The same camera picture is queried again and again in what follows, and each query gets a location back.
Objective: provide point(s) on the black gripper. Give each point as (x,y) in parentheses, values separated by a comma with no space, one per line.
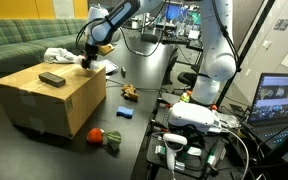
(91,54)

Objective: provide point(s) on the white plush toy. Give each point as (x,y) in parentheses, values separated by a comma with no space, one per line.
(96,65)

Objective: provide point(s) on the white towel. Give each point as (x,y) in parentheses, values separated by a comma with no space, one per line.
(62,56)

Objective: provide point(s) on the dark grey rectangular block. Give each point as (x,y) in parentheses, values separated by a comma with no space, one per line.
(52,79)

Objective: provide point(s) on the brown plush moose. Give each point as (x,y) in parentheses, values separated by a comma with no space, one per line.
(129,92)

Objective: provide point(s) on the blue sponge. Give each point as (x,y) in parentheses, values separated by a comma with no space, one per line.
(125,112)

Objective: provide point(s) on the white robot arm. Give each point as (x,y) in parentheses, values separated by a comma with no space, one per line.
(219,54)

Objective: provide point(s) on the brown cardboard box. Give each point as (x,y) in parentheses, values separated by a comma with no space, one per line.
(29,102)

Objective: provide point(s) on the white tablet on table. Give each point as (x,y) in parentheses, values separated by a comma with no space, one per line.
(109,66)

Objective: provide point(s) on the small dark marker block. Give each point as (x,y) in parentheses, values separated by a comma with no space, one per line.
(123,71)

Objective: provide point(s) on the red radish plush toy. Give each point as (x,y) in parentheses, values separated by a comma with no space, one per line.
(97,136)

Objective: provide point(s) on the green plaid sofa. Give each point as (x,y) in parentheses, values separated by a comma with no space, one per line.
(23,42)

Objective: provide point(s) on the white VR controller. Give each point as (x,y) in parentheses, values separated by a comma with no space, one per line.
(174,143)

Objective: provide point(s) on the white VR headset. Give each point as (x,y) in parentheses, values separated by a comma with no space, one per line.
(201,118)

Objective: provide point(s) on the open laptop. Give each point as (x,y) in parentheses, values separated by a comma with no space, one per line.
(268,117)

